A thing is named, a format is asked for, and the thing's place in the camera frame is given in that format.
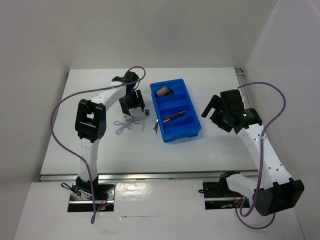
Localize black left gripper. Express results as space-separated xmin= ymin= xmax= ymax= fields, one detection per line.
xmin=118 ymin=89 xmax=145 ymax=116

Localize mint eyebrow razor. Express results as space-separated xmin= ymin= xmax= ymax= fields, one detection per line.
xmin=141 ymin=114 xmax=149 ymax=132

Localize purple eyelash applicator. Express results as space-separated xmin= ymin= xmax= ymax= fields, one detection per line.
xmin=113 ymin=121 xmax=132 ymax=135

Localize beige foundation bottle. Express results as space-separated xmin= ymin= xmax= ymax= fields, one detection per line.
xmin=155 ymin=86 xmax=174 ymax=98

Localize red silver lip pencil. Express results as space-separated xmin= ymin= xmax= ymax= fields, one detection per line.
xmin=165 ymin=110 xmax=186 ymax=120

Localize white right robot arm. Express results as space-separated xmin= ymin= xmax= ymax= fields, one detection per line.
xmin=201 ymin=89 xmax=305 ymax=217

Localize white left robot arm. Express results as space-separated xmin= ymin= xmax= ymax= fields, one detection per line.
xmin=75 ymin=70 xmax=145 ymax=200

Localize false eyelash case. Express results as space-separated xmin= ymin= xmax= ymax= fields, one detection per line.
xmin=122 ymin=114 xmax=144 ymax=125

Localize silver hair clip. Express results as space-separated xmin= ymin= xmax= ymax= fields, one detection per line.
xmin=153 ymin=118 xmax=159 ymax=134

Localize blue plastic organizer tray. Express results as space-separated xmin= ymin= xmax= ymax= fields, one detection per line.
xmin=150 ymin=78 xmax=202 ymax=143

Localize aluminium side rail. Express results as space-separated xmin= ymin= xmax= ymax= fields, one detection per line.
xmin=234 ymin=68 xmax=252 ymax=108

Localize aluminium front rail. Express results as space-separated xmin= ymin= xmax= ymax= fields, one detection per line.
xmin=39 ymin=171 xmax=260 ymax=182

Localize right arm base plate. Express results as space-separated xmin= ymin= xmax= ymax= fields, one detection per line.
xmin=198 ymin=181 xmax=244 ymax=210

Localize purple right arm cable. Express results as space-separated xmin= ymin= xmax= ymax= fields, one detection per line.
xmin=235 ymin=81 xmax=288 ymax=230

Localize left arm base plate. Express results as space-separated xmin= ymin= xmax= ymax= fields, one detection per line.
xmin=61 ymin=182 xmax=116 ymax=213

